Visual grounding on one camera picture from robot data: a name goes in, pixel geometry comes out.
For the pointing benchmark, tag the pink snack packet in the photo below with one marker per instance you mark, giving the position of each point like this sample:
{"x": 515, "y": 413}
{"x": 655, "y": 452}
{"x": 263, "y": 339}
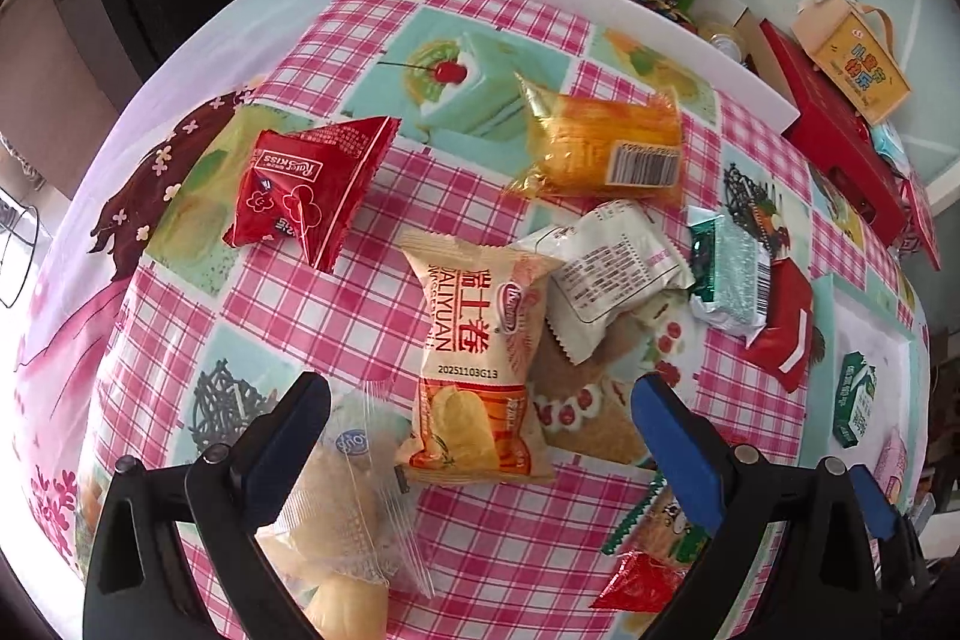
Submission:
{"x": 891, "y": 467}

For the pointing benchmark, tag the large red gift box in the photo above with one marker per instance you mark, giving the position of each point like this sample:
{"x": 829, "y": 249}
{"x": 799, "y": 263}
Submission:
{"x": 835, "y": 140}

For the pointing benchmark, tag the red triangular snack packet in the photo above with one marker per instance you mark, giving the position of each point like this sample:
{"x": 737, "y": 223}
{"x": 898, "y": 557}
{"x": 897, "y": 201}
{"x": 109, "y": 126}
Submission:
{"x": 308, "y": 186}

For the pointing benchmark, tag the green silver snack packet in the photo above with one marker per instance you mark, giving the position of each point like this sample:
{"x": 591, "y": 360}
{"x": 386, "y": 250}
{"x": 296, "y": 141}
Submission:
{"x": 732, "y": 273}

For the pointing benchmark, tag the green white small packet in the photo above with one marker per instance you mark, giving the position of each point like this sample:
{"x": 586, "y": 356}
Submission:
{"x": 854, "y": 399}

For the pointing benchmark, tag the yellow gift box with handle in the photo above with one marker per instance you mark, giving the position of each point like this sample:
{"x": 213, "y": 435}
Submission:
{"x": 852, "y": 44}

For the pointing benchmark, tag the red white-striped snack packet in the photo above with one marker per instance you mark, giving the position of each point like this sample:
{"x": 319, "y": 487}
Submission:
{"x": 783, "y": 348}

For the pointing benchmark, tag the orange cake snack packet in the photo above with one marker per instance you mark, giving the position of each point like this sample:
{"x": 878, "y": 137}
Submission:
{"x": 593, "y": 148}

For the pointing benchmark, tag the clear bag of buns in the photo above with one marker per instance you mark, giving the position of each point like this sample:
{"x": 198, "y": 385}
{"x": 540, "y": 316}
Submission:
{"x": 347, "y": 534}

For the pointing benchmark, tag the pink checked tablecloth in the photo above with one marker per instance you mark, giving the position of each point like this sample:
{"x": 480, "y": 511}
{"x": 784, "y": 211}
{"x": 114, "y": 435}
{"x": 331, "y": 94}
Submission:
{"x": 192, "y": 322}

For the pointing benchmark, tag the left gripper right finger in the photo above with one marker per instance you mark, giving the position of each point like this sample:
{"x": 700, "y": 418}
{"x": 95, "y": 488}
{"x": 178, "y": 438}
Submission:
{"x": 849, "y": 564}

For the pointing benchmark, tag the red patterned cake packet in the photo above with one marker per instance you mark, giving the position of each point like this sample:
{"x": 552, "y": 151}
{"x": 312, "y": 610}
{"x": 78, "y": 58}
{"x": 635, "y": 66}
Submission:
{"x": 654, "y": 547}

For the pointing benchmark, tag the white printed snack packet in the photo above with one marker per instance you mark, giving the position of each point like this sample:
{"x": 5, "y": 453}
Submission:
{"x": 614, "y": 259}

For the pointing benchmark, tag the light blue wipes pack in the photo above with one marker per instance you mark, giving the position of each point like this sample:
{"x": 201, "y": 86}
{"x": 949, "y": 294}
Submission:
{"x": 889, "y": 146}

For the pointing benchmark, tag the beige orange chips packet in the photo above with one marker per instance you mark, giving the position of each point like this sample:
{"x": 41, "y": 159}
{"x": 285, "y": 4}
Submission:
{"x": 474, "y": 419}

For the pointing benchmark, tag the red patterned box lid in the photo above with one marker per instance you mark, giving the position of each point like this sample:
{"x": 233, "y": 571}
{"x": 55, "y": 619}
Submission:
{"x": 919, "y": 232}

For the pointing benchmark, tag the teal rimmed white tray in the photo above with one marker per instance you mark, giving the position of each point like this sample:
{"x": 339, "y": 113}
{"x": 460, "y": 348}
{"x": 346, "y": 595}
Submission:
{"x": 851, "y": 321}

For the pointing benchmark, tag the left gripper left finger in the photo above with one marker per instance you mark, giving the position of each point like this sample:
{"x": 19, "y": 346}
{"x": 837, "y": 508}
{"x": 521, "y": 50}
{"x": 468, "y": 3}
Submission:
{"x": 140, "y": 585}

